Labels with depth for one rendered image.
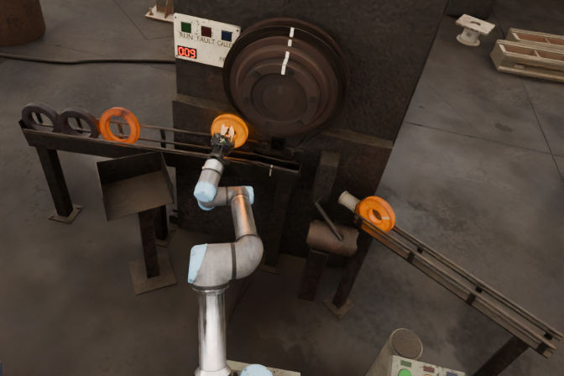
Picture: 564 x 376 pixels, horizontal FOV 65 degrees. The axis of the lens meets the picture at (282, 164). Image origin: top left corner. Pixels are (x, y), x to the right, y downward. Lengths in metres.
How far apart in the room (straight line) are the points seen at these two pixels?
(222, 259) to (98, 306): 1.06
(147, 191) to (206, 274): 0.64
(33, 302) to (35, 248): 0.31
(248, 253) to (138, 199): 0.65
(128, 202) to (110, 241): 0.68
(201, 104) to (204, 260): 0.78
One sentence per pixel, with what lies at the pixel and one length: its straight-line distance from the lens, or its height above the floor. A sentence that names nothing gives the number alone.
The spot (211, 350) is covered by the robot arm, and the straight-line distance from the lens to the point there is 1.51.
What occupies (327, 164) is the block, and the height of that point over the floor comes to 0.80.
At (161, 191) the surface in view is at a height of 0.61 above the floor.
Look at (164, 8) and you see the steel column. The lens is 4.69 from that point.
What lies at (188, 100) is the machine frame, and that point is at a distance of 1.96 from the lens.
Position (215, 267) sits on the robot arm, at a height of 0.83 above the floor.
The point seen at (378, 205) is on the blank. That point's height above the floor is 0.77.
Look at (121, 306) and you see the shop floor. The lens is 2.33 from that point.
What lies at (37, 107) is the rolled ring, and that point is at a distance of 2.26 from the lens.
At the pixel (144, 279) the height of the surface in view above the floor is 0.01.
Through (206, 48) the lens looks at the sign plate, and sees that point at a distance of 1.82.
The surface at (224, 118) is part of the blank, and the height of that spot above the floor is 0.89.
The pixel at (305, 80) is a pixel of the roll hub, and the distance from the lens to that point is 1.52.
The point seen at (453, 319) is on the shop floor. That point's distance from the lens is 2.57.
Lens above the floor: 2.00
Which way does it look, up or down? 42 degrees down
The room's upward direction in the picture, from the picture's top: 10 degrees clockwise
